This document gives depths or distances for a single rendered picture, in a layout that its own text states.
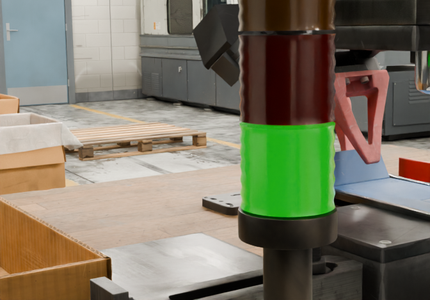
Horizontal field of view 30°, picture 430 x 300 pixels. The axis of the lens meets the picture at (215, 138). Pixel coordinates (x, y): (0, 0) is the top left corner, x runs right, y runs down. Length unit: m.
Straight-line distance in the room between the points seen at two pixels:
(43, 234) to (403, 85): 7.06
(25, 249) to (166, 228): 0.24
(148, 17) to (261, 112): 11.62
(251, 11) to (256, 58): 0.02
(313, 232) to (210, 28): 0.37
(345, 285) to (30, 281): 0.20
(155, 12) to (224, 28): 11.07
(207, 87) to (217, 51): 9.66
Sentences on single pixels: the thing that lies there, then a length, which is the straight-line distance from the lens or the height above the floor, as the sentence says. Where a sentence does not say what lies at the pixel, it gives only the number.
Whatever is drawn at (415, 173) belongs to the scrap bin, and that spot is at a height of 0.94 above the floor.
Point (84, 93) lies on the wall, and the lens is 11.97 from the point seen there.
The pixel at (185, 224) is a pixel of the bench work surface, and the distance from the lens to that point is 0.91.
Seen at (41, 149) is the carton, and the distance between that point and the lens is 4.07.
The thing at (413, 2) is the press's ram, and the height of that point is 1.13.
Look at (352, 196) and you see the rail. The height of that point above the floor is 0.99.
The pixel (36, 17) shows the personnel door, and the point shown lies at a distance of 11.71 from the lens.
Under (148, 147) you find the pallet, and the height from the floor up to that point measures 0.06.
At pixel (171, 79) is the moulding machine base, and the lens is 11.24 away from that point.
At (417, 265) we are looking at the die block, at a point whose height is 0.97.
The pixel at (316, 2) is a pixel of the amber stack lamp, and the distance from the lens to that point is 0.30.
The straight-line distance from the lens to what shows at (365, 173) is 0.70.
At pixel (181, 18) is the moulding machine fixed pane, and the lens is 10.97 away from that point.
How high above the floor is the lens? 1.12
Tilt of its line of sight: 8 degrees down
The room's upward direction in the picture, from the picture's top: 1 degrees counter-clockwise
